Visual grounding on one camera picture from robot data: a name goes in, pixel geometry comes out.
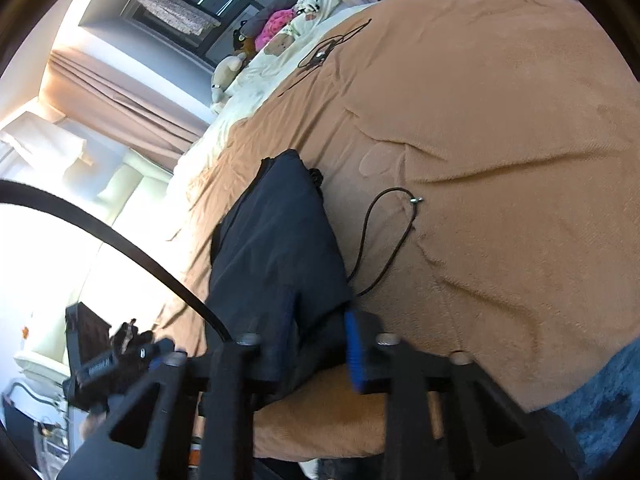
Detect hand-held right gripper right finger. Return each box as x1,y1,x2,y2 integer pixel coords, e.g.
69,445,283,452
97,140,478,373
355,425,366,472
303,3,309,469
343,309,583,480

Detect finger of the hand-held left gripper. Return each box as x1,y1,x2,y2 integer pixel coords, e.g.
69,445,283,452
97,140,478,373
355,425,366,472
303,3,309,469
112,317,175,368

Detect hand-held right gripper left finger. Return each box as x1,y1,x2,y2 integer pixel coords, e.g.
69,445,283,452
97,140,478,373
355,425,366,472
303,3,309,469
62,332,281,480

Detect black pants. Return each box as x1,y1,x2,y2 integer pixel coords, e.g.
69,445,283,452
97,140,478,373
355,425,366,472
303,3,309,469
197,149,426,418

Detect cream padded headboard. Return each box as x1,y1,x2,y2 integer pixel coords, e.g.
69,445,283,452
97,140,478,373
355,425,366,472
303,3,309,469
95,152,173,221

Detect orange blanket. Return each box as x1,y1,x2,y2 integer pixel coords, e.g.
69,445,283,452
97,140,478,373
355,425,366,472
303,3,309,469
155,0,640,461

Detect hanging white garment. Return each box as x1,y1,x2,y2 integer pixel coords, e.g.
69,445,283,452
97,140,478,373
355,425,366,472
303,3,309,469
0,110,88,181

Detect blue shaggy rug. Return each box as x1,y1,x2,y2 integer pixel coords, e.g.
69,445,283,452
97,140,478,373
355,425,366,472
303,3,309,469
545,340,640,471

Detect pink curtain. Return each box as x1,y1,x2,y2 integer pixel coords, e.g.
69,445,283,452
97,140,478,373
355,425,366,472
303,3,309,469
40,50,216,171

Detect white plush toy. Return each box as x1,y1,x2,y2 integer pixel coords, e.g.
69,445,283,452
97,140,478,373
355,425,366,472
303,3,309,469
210,52,248,113

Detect dark brown plush toy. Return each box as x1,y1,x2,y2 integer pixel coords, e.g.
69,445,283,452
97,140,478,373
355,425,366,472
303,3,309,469
231,20,256,56

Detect pink fluffy cloth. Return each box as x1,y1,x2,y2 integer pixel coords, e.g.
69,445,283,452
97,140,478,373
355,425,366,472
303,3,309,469
255,8,296,51

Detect grey pillow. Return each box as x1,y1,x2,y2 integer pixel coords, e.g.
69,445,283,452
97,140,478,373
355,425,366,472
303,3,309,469
245,7,281,36

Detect hanging floral garment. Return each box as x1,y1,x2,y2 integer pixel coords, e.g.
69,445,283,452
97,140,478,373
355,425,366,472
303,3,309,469
136,0,218,36

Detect black spotted white cloth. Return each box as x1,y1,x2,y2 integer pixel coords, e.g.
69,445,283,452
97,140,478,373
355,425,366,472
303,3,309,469
292,0,331,16

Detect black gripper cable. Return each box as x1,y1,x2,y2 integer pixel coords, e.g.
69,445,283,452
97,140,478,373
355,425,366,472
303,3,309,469
0,179,233,343

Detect tangled black charger cable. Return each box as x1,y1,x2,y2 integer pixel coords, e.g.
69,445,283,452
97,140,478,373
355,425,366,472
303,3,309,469
277,19,373,98

